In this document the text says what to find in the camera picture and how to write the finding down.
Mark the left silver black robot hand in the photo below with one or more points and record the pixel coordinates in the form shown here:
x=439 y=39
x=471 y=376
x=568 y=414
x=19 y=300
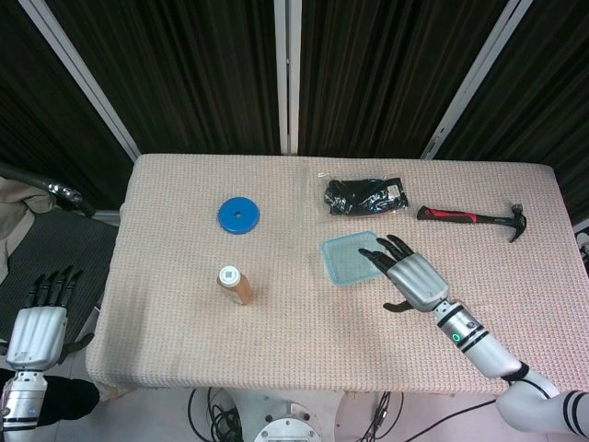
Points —
x=37 y=336

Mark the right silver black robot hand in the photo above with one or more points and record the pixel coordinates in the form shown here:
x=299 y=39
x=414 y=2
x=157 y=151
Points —
x=416 y=281

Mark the clear blue plastic lid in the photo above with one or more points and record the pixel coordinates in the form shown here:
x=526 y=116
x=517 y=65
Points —
x=345 y=262

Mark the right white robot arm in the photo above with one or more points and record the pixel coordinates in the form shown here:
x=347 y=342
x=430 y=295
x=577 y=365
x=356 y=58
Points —
x=488 y=354

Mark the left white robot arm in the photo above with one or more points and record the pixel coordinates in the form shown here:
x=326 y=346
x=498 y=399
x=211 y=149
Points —
x=20 y=400

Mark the clear plastic container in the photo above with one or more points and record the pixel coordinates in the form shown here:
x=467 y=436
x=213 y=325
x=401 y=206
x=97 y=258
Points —
x=349 y=258

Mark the red black claw hammer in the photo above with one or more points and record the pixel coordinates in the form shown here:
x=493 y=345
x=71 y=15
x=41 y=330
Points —
x=460 y=216

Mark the black chair with chrome armrest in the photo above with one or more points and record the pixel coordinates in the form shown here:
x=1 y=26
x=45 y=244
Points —
x=60 y=239

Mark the black gloves in clear bag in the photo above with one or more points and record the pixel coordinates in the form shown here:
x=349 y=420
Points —
x=363 y=195

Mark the beige garment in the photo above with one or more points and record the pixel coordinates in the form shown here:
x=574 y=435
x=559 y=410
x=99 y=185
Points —
x=18 y=216

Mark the beige waffle-weave tablecloth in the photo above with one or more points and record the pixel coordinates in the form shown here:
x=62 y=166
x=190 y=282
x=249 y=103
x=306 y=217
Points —
x=294 y=331

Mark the black white printed box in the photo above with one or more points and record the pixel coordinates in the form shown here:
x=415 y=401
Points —
x=583 y=251

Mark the brown juice bottle white cap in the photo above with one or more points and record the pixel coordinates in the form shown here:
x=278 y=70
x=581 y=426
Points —
x=239 y=290

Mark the blue round disc with hole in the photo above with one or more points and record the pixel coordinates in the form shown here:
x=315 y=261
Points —
x=248 y=216

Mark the black pleated curtain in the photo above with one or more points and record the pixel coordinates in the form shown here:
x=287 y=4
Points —
x=377 y=69
x=37 y=92
x=552 y=92
x=184 y=69

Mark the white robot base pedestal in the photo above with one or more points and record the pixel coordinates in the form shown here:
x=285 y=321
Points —
x=285 y=430

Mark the white metal frame post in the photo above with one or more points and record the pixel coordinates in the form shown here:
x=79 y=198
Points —
x=281 y=78
x=475 y=78
x=80 y=78

